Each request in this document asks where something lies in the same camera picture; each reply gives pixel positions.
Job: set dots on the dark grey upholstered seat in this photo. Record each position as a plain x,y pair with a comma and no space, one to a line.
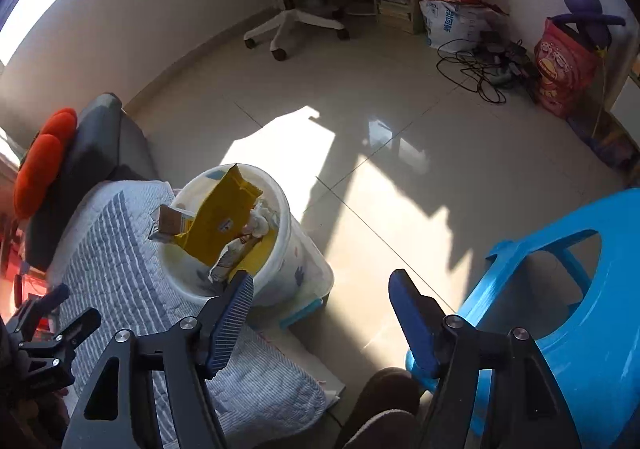
105,144

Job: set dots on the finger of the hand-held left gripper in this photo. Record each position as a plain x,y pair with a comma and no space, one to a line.
75,331
45,309

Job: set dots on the purple balloon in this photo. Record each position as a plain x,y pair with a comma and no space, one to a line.
582,4

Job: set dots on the blue white milk carton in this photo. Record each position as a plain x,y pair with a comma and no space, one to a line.
167,224

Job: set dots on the pink shelf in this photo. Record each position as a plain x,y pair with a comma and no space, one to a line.
10,264

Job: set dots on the red printed bag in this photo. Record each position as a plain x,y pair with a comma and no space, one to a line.
562,69

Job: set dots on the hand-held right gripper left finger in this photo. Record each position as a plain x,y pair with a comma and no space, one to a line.
232,324

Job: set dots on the white plastic bucket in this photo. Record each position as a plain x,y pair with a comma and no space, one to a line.
295,254

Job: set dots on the yellow snack packet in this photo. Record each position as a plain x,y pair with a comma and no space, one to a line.
220,214

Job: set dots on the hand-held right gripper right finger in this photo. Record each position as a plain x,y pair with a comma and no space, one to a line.
415,324

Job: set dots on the blue plastic stool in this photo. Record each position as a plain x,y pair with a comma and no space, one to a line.
590,329

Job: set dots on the white printed bag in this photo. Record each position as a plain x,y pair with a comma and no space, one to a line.
450,24

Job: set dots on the grey striped quilted blanket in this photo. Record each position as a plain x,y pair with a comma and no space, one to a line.
120,269

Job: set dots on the orange pumpkin cushion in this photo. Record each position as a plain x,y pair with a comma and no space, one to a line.
42,164

